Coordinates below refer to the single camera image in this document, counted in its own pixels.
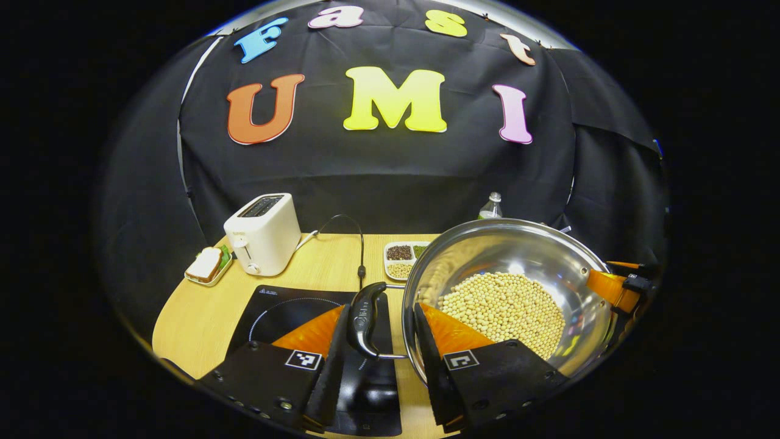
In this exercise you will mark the sandwich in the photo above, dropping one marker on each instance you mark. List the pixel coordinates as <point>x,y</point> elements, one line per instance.
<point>204,265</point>

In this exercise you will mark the clear bottle with green label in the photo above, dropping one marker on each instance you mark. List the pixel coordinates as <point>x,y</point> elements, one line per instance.
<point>491,207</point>

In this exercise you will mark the small pale plate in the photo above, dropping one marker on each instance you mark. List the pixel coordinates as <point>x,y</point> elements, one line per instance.
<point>226,265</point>

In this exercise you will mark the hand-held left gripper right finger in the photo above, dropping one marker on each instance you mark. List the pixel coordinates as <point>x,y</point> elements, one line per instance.
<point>434,372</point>

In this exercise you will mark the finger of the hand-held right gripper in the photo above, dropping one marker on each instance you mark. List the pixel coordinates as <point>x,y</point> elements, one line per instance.
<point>612,289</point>
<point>637,266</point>

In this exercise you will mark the white divided dish of grains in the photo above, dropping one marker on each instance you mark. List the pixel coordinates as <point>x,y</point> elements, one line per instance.
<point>399,259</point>

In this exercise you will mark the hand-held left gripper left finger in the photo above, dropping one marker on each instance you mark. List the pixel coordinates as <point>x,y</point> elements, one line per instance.
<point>329,378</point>

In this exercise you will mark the black induction cooktop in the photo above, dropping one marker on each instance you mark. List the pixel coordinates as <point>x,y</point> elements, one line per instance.
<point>286,305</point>

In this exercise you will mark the pile of soybeans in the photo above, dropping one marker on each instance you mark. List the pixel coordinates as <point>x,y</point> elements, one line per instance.
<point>506,311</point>

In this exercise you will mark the stainless steel pot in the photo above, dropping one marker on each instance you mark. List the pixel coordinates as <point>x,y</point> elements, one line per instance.
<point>518,250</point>

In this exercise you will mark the white toaster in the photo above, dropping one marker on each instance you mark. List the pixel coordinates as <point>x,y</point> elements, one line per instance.
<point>265,238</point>

